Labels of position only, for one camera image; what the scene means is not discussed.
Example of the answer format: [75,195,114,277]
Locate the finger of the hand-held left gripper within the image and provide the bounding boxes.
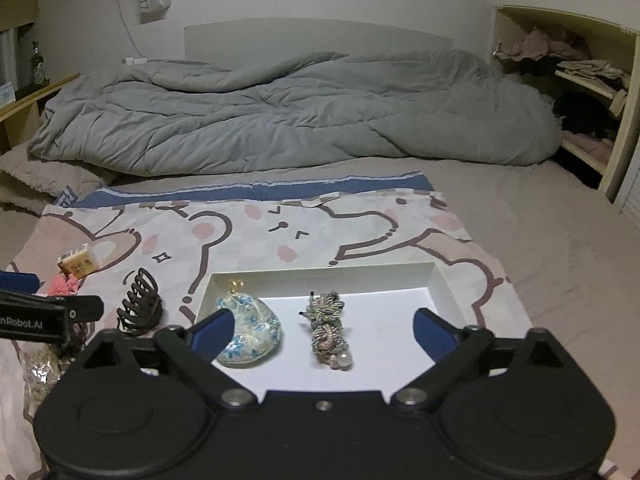
[64,294,105,323]
[0,270,42,294]

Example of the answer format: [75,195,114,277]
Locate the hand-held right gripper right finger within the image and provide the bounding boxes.
[391,308,576,413]

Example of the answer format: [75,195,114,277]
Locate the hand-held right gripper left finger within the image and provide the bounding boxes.
[75,308,258,413]

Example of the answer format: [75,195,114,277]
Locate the pink knitted hair accessory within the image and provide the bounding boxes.
[39,272,84,297]

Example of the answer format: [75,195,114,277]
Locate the floral fabric pouch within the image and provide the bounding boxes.
[215,281,284,367]

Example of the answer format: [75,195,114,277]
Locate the small yellow box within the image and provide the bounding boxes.
[56,242,100,279]

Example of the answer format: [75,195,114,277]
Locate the white cardboard box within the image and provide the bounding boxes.
[192,261,482,397]

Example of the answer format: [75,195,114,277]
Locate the brown hair claw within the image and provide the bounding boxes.
[115,268,164,337]

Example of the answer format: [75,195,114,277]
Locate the braided hair tie with pearl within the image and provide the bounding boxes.
[298,289,355,372]

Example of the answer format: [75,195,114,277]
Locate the bear printed blanket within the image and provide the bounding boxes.
[0,170,522,480]

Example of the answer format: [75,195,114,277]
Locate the beige fleece pillow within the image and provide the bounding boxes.
[0,139,119,217]

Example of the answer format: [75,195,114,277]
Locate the beige bed sheet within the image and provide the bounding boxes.
[0,139,640,480]

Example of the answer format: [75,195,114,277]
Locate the wooden bedside shelf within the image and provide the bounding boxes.
[0,72,82,157]

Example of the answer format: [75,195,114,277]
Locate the green glass bottle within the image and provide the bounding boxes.
[29,39,49,86]

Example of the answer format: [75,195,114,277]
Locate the grey curtain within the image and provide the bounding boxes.
[0,25,22,87]

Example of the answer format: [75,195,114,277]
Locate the grey duvet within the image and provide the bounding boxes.
[27,49,564,179]

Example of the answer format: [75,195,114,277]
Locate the white louvred door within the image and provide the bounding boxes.
[612,144,640,233]

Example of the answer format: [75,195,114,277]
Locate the pink folded clothes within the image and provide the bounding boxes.
[564,132,617,167]

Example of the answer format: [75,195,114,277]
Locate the dark clothes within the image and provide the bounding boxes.
[551,89,624,142]

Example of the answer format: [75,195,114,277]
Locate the wooden curtain board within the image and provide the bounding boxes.
[0,0,39,32]

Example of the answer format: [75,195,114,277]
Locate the beige folded clothes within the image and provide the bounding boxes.
[554,58,632,94]

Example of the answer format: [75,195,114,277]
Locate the pink crumpled clothes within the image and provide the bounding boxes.
[493,27,592,64]

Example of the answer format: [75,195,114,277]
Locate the white headboard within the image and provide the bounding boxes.
[183,17,455,62]

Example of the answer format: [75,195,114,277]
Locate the white charging cable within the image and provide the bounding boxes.
[106,0,146,59]

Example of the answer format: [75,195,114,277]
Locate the wall niche shelf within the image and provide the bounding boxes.
[492,4,640,202]

